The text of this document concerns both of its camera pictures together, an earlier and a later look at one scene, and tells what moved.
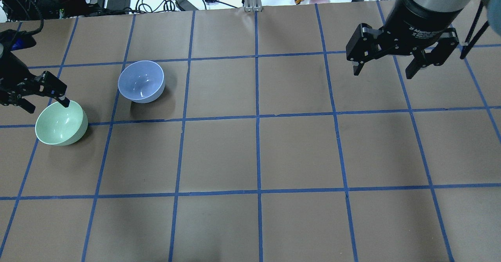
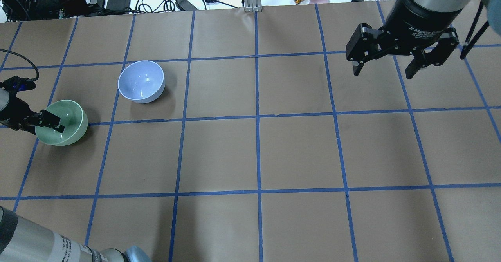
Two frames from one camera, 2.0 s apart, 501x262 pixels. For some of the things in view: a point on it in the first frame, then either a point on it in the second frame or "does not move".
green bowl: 56,125 does not move
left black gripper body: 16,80 to 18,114
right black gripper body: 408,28 does not move
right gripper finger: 437,55 does not move
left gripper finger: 50,85 to 47,119
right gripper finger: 362,45 does not move
